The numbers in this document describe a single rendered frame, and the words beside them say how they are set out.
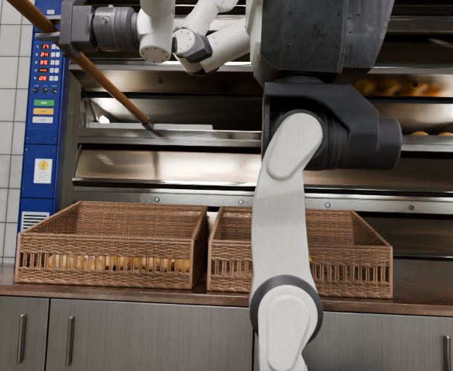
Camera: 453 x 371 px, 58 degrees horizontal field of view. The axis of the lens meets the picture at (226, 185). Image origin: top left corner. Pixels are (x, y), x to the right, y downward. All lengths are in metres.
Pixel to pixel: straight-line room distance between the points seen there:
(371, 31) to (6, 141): 1.63
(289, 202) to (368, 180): 1.02
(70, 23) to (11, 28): 1.27
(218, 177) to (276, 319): 1.03
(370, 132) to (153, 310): 0.78
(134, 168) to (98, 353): 0.82
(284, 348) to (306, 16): 0.63
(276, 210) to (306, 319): 0.21
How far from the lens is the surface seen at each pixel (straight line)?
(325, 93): 0.87
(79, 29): 0.96
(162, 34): 0.90
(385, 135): 0.89
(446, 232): 1.93
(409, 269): 1.87
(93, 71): 1.21
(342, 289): 1.30
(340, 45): 0.88
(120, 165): 1.85
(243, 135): 1.78
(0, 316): 1.44
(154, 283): 1.30
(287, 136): 0.81
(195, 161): 1.79
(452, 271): 1.94
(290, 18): 0.87
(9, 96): 2.13
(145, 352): 1.29
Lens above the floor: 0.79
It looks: 5 degrees up
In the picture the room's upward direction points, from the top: 2 degrees clockwise
